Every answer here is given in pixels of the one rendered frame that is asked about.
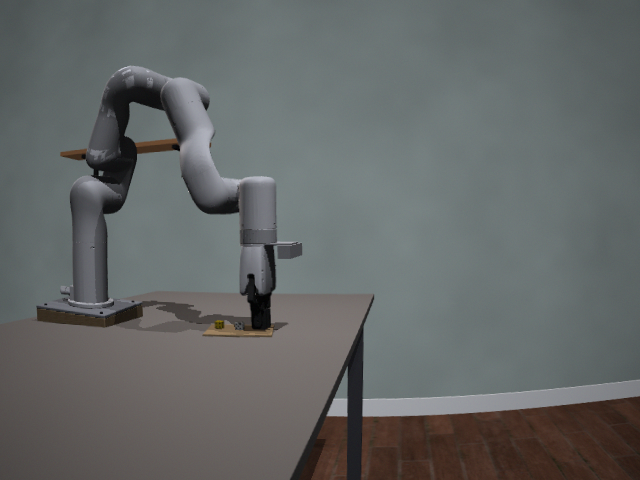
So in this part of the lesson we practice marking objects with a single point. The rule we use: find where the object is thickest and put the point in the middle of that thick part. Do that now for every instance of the tan square mat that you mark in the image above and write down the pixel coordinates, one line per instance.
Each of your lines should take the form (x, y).
(229, 331)

